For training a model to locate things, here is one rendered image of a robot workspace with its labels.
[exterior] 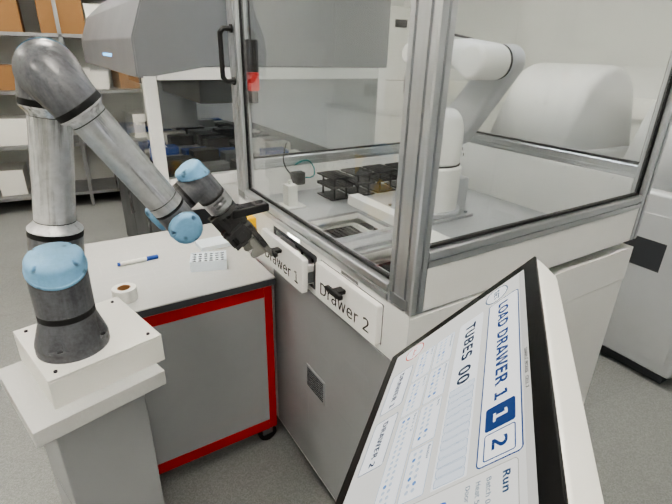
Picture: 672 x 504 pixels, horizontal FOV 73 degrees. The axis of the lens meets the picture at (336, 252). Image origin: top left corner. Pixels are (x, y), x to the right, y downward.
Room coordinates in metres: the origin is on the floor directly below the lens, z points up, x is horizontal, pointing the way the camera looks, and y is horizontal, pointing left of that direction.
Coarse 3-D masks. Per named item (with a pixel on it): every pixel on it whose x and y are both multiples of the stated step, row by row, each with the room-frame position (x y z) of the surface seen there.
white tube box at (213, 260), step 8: (192, 256) 1.46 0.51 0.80; (200, 256) 1.47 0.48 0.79; (208, 256) 1.46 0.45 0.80; (216, 256) 1.46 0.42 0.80; (224, 256) 1.47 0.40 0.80; (192, 264) 1.40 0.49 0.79; (200, 264) 1.41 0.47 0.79; (208, 264) 1.42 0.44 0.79; (216, 264) 1.42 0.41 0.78; (224, 264) 1.43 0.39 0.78
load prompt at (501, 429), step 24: (504, 312) 0.52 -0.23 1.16; (504, 336) 0.46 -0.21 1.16; (504, 360) 0.42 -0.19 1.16; (504, 384) 0.38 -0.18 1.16; (480, 408) 0.37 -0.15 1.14; (504, 408) 0.34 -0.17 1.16; (480, 432) 0.33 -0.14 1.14; (504, 432) 0.31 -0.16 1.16; (480, 456) 0.30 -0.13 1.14; (504, 456) 0.28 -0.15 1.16
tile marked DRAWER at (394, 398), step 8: (408, 368) 0.58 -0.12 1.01; (400, 376) 0.58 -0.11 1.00; (408, 376) 0.56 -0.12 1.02; (392, 384) 0.57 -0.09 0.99; (400, 384) 0.55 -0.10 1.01; (392, 392) 0.55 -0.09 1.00; (400, 392) 0.53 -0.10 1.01; (392, 400) 0.52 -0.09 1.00; (400, 400) 0.51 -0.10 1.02; (384, 408) 0.52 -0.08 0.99; (392, 408) 0.50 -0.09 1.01
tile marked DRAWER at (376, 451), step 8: (392, 416) 0.48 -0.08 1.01; (384, 424) 0.48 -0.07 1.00; (392, 424) 0.46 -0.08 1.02; (376, 432) 0.47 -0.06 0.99; (384, 432) 0.46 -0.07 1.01; (392, 432) 0.44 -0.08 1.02; (376, 440) 0.45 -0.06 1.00; (384, 440) 0.44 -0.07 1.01; (368, 448) 0.45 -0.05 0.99; (376, 448) 0.43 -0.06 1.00; (384, 448) 0.42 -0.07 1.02; (368, 456) 0.43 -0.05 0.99; (376, 456) 0.42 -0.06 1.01; (384, 456) 0.40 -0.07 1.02; (368, 464) 0.41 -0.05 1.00; (376, 464) 0.40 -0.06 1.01; (360, 472) 0.41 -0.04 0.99; (368, 472) 0.40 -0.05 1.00
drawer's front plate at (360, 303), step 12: (324, 264) 1.14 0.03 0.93; (324, 276) 1.12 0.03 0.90; (336, 276) 1.07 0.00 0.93; (324, 288) 1.12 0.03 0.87; (348, 288) 1.02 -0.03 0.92; (324, 300) 1.12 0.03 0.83; (336, 300) 1.06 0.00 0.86; (348, 300) 1.02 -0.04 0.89; (360, 300) 0.97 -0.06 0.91; (372, 300) 0.95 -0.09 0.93; (336, 312) 1.06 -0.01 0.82; (360, 312) 0.97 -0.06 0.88; (372, 312) 0.93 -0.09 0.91; (360, 324) 0.97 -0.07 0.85; (372, 324) 0.93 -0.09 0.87; (372, 336) 0.92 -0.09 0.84
